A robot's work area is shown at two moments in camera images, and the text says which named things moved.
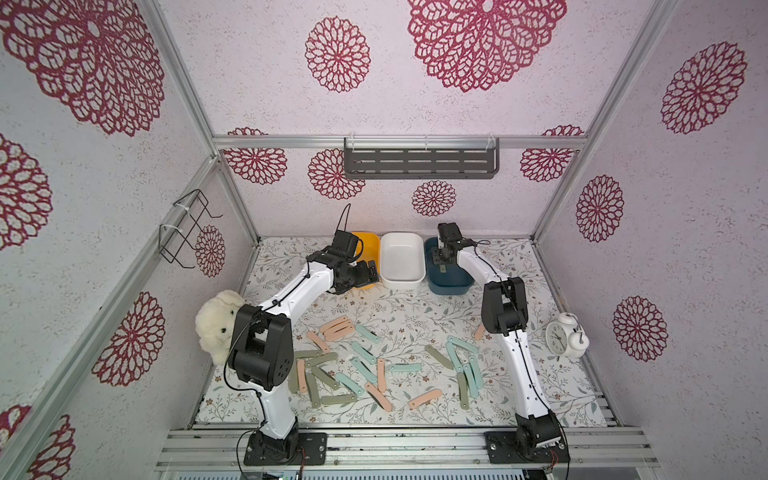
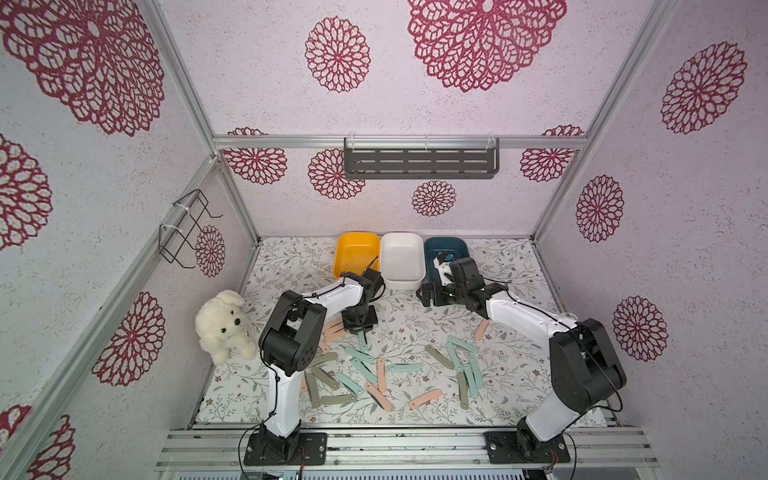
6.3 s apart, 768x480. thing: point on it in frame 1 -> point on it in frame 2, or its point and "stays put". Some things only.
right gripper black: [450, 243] -> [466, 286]
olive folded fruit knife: [338, 399] stays put
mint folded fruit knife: [406, 367] stays put
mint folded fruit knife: [470, 381] stays put
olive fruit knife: [438, 356] stays put
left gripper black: [365, 277] -> [349, 326]
